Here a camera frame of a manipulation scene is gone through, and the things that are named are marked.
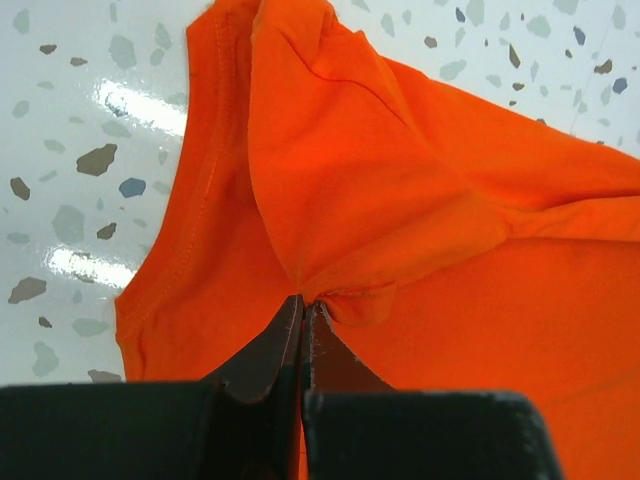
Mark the orange t-shirt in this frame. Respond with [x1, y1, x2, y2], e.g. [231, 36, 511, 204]
[115, 1, 639, 479]

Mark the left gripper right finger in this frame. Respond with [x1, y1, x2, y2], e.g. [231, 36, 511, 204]
[301, 302, 393, 479]

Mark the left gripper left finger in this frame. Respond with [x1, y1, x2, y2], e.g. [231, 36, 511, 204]
[200, 296, 304, 479]

